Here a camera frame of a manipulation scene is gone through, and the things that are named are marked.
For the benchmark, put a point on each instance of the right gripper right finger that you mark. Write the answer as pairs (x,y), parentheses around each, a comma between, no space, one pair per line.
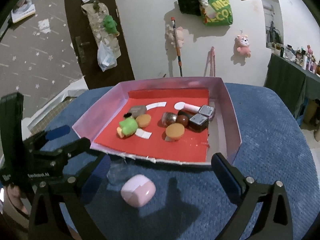
(230,178)

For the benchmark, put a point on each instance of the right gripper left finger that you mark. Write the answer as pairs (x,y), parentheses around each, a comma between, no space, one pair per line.
(94,174)

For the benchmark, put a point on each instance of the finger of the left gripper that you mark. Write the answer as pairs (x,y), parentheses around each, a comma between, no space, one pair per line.
(43,137)
(70,150)

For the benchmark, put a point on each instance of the green orange duck toy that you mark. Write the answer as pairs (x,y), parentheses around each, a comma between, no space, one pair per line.
(127,127)

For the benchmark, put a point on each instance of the tan round makeup sponge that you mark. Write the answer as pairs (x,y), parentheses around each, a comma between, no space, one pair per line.
(143,120)

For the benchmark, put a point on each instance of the black cap nail polish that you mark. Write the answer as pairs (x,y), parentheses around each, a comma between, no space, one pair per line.
(197,122)

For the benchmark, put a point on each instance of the tan mushroom shaped sponge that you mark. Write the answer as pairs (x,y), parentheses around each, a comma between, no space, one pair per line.
(174,132)

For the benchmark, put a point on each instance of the dark brown round ball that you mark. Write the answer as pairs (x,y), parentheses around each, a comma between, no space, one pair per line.
(182,119)

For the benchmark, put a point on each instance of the brown eye shadow case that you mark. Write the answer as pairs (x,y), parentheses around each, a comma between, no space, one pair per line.
(137,110)

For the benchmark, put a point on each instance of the pink cap nail polish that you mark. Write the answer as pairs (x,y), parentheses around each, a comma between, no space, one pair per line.
(205,110)

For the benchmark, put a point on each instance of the pink red cardboard tray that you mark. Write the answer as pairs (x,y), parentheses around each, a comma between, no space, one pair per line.
(195,145)

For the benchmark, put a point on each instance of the white plastic bag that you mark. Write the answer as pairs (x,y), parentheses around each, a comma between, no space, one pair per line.
(105,57)

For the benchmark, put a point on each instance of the dark brown door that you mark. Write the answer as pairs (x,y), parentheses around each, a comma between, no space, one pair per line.
(85,23)

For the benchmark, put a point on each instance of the dark green covered table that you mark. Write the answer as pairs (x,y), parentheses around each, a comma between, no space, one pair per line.
(291,83)

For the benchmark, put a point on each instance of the green plush toy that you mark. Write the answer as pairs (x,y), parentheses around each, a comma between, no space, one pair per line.
(110,25)

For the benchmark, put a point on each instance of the light pink plush toy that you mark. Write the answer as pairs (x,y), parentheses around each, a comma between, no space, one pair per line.
(170,37)

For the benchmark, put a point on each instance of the pink plush bear toy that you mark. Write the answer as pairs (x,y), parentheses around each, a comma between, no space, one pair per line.
(242,45)

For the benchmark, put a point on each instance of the green printed bag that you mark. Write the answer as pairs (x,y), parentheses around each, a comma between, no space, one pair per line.
(216,12)

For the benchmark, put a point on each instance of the orange handled mop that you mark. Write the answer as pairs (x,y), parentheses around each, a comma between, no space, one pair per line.
(177,45)

